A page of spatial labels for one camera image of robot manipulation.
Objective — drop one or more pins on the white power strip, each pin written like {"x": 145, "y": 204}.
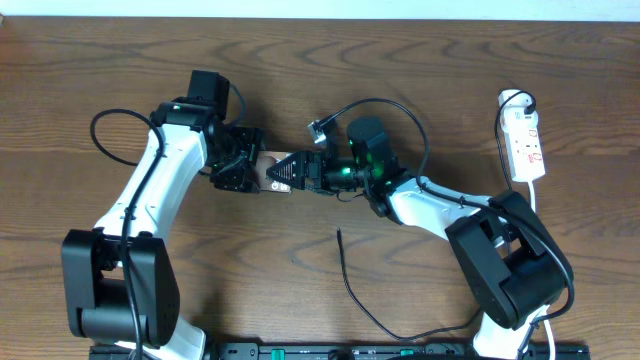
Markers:
{"x": 523, "y": 144}

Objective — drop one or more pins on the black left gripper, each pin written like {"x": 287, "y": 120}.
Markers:
{"x": 238, "y": 177}

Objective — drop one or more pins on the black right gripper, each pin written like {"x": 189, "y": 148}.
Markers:
{"x": 318, "y": 159}

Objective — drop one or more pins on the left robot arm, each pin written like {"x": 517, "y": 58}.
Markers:
{"x": 119, "y": 283}

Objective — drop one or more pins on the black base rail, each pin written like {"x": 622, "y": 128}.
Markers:
{"x": 436, "y": 350}

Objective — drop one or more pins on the white USB charger adapter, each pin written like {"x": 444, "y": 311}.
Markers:
{"x": 517, "y": 106}

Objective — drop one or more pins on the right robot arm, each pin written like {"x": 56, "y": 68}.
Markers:
{"x": 516, "y": 272}

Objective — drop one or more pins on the bronze Galaxy smartphone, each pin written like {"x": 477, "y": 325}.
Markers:
{"x": 264, "y": 173}

